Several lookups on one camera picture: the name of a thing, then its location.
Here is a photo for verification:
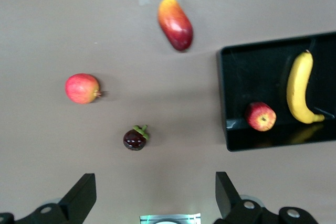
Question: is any yellow banana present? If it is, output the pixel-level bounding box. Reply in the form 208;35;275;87
286;50;326;124

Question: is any red yellow apple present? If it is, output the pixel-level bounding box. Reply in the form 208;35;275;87
244;102;277;132

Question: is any dark purple mangosteen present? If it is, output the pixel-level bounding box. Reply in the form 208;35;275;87
122;124;151;152

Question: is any red orange mango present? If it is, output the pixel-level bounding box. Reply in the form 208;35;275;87
157;0;194;52

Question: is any red apple right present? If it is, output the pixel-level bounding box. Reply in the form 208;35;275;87
65;73;108;104

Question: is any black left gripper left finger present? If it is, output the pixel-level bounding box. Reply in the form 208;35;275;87
0;173;97;224

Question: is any black plastic box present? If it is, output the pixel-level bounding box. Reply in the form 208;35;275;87
216;31;336;152

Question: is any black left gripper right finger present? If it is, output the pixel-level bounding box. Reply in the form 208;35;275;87
214;172;320;224

